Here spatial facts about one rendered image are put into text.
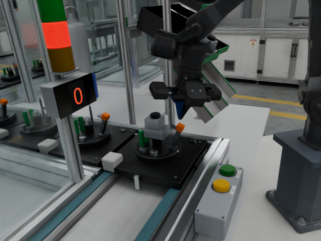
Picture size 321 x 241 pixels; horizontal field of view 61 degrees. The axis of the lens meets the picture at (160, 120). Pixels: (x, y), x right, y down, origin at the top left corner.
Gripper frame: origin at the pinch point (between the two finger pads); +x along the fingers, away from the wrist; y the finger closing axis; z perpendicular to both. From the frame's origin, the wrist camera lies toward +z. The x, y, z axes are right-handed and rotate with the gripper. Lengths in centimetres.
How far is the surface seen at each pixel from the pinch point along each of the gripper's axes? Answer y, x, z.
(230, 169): 11.3, 10.5, 13.6
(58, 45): -30.7, -15.6, 2.2
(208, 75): 26.2, 6.1, -38.9
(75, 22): -29, 4, -100
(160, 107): 15, 35, -62
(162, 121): -4.2, 5.5, -2.1
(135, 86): 9, 42, -102
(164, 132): -4.0, 7.7, 0.4
